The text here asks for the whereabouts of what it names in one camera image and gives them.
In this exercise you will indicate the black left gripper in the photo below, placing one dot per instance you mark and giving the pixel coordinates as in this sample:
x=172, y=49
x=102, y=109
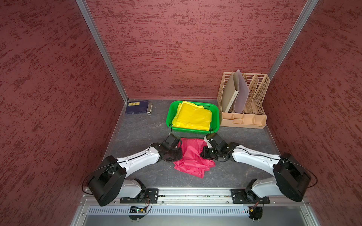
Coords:
x=179, y=157

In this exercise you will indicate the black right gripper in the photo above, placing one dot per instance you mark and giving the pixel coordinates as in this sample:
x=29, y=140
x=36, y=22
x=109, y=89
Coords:
x=204, y=152

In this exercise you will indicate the magenta raincoat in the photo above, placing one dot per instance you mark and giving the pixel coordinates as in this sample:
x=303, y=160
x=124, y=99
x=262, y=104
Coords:
x=192, y=163

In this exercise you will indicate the plain yellow raincoat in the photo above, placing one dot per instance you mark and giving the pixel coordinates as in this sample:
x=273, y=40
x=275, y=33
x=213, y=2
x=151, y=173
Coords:
x=192, y=116

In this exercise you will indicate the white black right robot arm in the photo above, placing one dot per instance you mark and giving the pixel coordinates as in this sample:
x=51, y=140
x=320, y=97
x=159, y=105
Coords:
x=288, y=177

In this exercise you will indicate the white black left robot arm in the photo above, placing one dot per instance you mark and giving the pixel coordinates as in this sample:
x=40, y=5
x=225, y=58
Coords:
x=109, y=181

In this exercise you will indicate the green plastic basket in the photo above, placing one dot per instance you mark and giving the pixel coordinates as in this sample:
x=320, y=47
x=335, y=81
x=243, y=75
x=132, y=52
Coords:
x=214, y=125

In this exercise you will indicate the beige desk file organizer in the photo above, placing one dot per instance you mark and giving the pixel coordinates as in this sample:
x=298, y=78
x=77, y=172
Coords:
x=253, y=115

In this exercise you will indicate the dark blue book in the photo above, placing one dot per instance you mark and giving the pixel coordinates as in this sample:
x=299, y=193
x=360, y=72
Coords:
x=137, y=107

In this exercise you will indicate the white binder folder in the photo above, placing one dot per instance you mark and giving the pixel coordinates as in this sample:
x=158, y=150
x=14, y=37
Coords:
x=230, y=91

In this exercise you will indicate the lilac plastic folder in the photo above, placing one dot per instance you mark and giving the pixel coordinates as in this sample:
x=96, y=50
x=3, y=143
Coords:
x=243, y=92

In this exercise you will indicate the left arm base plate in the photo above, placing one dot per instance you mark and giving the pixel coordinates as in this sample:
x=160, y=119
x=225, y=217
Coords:
x=148, y=195

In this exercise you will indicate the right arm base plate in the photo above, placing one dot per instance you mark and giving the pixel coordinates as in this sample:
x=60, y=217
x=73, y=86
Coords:
x=242, y=196

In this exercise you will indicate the aluminium front rail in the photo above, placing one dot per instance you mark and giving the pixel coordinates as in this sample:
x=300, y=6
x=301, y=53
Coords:
x=176, y=206

